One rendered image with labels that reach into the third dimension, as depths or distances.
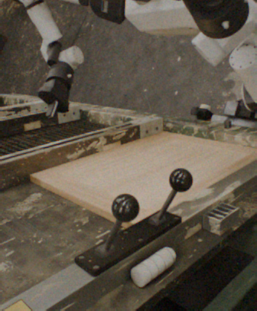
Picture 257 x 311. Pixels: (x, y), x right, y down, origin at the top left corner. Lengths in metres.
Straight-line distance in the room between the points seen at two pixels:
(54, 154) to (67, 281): 0.54
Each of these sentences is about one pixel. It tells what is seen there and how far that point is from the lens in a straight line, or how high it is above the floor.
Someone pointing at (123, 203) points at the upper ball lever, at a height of 1.56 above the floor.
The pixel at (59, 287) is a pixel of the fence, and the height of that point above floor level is 1.56.
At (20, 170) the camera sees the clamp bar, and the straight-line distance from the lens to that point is 0.95.
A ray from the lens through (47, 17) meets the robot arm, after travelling 1.26.
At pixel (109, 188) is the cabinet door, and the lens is 0.83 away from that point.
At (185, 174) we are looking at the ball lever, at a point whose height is 1.45.
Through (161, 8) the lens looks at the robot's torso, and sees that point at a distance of 0.94.
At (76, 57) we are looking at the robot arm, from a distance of 1.25.
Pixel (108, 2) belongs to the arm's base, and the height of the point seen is 1.34.
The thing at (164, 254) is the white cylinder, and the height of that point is 1.41.
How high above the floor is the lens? 1.89
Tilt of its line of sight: 45 degrees down
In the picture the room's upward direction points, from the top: 63 degrees counter-clockwise
